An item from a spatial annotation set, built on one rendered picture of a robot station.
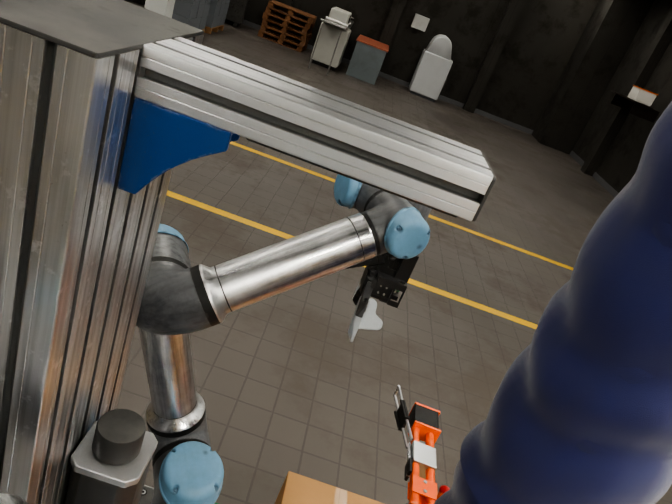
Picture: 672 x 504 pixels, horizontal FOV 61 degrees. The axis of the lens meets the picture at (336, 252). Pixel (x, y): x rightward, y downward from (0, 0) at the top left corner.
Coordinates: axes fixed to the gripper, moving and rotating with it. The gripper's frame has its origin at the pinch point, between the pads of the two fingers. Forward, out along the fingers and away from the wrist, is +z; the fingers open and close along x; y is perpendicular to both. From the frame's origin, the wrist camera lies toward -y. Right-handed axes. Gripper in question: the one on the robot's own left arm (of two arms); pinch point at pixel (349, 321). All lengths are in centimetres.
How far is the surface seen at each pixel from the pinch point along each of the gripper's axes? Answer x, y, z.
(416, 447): 8.3, 28.8, 32.5
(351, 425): 149, 44, 152
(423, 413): 21.0, 30.8, 31.7
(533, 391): -43, 18, -25
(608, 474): -51, 27, -23
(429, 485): -2.5, 31.7, 32.6
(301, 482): 48, 13, 98
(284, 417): 138, 7, 152
